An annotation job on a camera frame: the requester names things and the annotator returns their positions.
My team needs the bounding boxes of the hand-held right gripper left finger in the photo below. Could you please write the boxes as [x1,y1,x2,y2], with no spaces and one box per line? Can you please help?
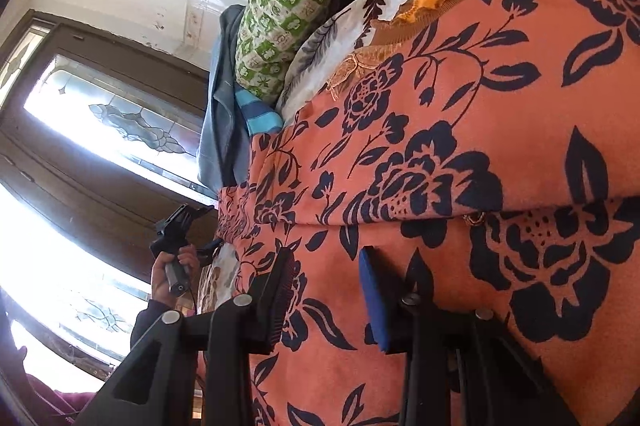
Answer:
[75,246,296,426]

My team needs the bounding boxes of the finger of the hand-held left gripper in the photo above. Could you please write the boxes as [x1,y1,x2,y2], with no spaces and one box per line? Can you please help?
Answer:
[196,237,224,265]

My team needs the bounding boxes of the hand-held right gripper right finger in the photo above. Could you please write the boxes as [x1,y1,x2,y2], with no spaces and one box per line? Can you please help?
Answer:
[358,245,582,426]

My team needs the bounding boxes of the orange floral garment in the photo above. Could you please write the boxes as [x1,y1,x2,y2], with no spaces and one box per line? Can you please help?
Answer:
[197,0,640,426]

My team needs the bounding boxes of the person's left hand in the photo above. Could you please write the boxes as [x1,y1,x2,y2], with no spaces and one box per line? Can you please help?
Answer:
[151,245,201,308]

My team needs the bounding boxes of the wooden stained glass door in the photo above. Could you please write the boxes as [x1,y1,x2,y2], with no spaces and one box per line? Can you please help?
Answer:
[0,8,222,399]

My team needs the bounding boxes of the blue-grey cloth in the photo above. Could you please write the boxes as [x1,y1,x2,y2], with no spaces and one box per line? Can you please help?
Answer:
[197,4,252,193]

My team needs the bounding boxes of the blue striped cloth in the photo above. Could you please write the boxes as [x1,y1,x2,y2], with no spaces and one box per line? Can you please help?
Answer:
[235,88,285,138]

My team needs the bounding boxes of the person's maroon clothing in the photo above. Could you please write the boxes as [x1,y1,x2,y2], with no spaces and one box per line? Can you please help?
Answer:
[22,371,103,426]

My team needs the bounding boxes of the cream leaf print blanket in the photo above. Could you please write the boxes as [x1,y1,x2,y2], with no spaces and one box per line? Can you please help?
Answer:
[197,0,572,313]

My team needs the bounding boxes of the green patterned pillow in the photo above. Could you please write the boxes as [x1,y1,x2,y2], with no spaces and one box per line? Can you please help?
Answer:
[234,0,364,105]

